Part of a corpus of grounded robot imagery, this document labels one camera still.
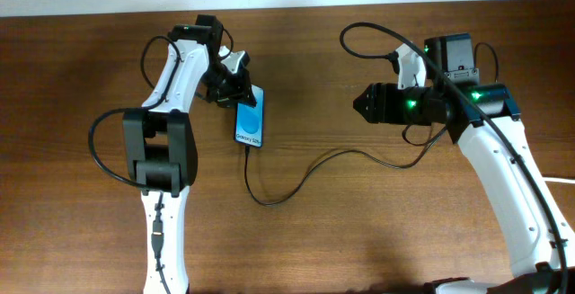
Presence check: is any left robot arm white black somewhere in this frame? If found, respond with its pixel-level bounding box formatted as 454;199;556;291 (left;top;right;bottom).
122;14;257;293

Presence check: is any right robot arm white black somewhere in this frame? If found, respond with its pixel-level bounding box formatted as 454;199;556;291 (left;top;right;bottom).
353;33;574;293

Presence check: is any black USB charging cable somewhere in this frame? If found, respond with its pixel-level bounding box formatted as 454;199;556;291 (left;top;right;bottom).
243;41;500;208

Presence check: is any blue Galaxy smartphone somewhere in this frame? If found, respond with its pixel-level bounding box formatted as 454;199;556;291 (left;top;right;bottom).
234;85;264;147

